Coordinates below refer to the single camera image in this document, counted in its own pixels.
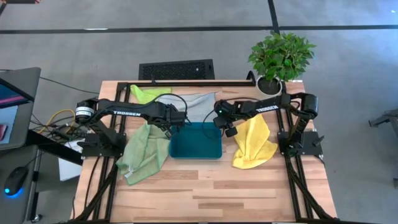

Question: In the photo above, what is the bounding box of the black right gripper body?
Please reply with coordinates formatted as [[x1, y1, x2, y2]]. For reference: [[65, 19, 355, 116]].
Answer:
[[213, 99, 242, 125]]

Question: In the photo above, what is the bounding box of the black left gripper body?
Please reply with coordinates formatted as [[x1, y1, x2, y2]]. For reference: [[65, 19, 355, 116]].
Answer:
[[160, 104, 188, 129]]

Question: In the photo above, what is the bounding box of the grey waffle towel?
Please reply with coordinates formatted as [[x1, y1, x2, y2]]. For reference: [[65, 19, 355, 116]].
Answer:
[[157, 91, 220, 123]]

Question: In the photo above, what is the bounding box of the lime green microfiber towel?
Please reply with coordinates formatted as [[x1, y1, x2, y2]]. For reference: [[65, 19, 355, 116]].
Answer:
[[129, 84, 172, 105]]

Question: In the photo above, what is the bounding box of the yellow microfiber towel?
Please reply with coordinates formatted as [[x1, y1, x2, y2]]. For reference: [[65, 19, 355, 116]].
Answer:
[[232, 114, 279, 170]]

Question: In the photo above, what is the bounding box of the pale green teal-edged towel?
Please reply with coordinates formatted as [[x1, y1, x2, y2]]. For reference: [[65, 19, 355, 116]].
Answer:
[[115, 121, 172, 187]]

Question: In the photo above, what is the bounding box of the teal plastic bin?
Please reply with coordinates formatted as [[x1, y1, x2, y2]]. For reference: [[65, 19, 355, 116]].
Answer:
[[169, 121, 223, 160]]

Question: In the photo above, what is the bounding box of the green plant in white pot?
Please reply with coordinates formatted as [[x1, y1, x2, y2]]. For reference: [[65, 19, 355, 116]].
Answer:
[[248, 30, 317, 96]]

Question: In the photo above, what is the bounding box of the white paper sheet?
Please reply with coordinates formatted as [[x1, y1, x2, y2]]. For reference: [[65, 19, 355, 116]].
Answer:
[[58, 139, 83, 182]]

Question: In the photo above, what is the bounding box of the grey side desk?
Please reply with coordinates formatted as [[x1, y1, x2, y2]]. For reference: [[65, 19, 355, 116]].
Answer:
[[0, 67, 42, 224]]

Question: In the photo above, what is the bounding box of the grey stand leg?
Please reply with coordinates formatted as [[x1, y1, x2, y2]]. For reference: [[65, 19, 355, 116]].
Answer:
[[368, 108, 398, 138]]

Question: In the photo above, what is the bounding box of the laptop screen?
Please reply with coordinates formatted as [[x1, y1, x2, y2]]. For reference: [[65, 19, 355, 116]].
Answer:
[[0, 77, 35, 110]]

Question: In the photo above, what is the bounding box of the black computer mouse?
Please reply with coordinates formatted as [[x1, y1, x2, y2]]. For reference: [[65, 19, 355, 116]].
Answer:
[[3, 166, 29, 197]]

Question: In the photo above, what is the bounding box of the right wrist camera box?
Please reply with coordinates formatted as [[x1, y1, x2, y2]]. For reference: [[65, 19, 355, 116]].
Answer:
[[224, 125, 239, 138]]

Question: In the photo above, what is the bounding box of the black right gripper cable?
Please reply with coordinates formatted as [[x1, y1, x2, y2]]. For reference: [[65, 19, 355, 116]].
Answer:
[[201, 107, 223, 141]]

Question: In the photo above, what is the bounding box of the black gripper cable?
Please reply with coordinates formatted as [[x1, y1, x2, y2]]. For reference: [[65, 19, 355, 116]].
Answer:
[[153, 92, 189, 121], [201, 107, 223, 141]]

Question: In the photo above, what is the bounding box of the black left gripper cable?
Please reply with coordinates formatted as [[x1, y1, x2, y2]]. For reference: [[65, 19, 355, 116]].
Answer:
[[153, 92, 189, 121]]

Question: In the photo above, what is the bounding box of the black aluminium table frame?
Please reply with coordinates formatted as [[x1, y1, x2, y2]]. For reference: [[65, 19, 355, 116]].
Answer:
[[67, 70, 343, 224]]

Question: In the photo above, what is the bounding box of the black floor cable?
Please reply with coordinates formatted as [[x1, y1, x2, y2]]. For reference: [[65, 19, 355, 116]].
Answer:
[[39, 76, 100, 95]]

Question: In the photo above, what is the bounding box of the yellow cable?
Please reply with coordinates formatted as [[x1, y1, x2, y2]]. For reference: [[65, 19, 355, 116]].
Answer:
[[37, 108, 77, 134]]

